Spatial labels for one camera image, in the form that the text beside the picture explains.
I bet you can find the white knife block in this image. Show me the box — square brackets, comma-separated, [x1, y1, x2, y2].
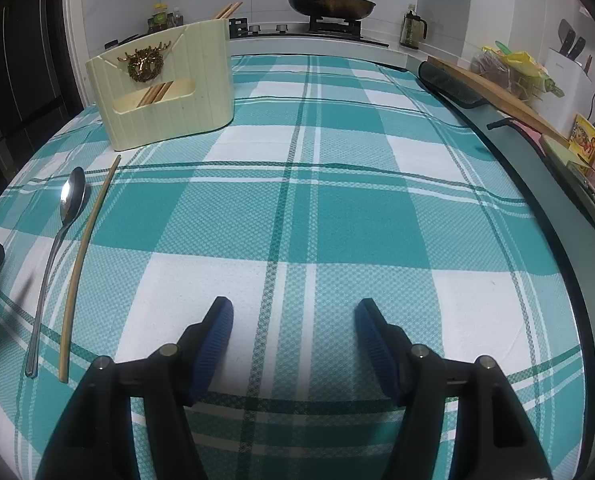
[547, 47, 595, 102]

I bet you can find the white kitchen counter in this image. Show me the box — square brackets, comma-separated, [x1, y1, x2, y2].
[230, 37, 423, 72]

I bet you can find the pink cloth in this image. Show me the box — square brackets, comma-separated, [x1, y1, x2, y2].
[510, 120, 543, 143]

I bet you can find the brown wooden chopstick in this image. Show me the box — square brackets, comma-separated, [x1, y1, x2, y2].
[138, 4, 234, 109]
[136, 81, 173, 109]
[58, 154, 122, 384]
[142, 1, 244, 108]

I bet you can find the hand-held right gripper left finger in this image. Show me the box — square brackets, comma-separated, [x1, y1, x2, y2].
[35, 296, 236, 480]

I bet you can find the yellow plastic bag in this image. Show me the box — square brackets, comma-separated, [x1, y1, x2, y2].
[497, 42, 565, 100]

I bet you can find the clear bag of brown food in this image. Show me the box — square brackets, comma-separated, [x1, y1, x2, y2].
[470, 50, 511, 88]

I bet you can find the green label sauce bottle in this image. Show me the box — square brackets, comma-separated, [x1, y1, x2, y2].
[148, 4, 171, 31]

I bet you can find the grey refrigerator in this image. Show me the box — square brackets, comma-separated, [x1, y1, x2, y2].
[0, 0, 78, 128]

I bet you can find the yellow printed box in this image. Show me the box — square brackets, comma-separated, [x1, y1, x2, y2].
[570, 114, 595, 163]

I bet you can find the cream ribbed utensil holder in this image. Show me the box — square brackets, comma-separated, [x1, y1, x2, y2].
[85, 18, 236, 152]

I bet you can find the dark glass teapot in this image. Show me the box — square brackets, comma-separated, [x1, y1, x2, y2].
[402, 4, 429, 51]

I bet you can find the black gas stove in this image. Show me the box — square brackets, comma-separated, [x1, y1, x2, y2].
[229, 16, 389, 48]

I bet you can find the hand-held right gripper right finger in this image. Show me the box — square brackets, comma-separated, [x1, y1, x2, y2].
[355, 297, 553, 480]

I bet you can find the large steel spoon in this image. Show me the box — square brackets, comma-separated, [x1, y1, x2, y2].
[24, 166, 87, 379]

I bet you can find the teal plaid tablecloth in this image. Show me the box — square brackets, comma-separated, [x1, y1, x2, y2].
[0, 52, 591, 480]

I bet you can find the wooden cutting board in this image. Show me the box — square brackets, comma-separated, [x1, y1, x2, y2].
[427, 56, 571, 148]

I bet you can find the black tray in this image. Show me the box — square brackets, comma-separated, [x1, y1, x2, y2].
[419, 60, 491, 109]

